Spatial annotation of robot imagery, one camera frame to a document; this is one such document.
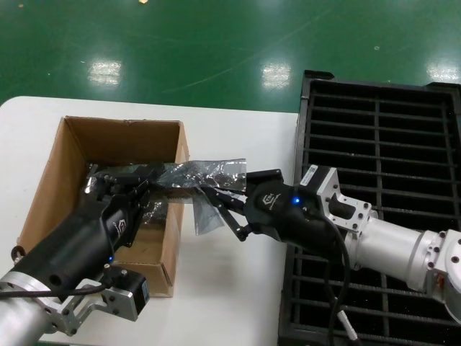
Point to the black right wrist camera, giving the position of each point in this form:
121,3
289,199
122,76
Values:
310,174

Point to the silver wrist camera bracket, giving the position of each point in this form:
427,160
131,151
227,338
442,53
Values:
360,216
119,304

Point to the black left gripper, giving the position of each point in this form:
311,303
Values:
72,245

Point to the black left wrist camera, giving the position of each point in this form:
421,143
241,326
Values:
135,284

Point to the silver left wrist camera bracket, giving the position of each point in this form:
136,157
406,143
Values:
119,304

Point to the brown cardboard box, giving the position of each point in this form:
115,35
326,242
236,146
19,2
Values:
119,138

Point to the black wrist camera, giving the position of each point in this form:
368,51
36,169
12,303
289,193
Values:
135,284
310,174

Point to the black slotted plastic container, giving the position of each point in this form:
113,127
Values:
301,144

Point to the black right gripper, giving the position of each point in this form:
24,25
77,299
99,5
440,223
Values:
284,216

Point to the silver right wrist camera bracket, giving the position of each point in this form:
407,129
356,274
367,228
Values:
360,216

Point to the grey antistatic bag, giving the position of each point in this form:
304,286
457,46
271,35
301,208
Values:
201,173

